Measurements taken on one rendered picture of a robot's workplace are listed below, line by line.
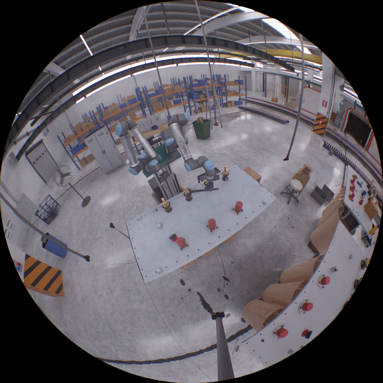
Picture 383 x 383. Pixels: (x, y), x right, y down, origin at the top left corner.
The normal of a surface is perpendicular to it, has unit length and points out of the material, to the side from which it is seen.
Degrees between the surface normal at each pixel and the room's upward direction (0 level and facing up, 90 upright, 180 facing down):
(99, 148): 90
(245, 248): 0
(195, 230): 0
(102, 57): 90
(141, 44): 90
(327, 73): 90
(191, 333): 0
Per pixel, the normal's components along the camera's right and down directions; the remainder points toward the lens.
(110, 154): 0.48, 0.62
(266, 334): -0.15, -0.64
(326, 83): -0.86, 0.46
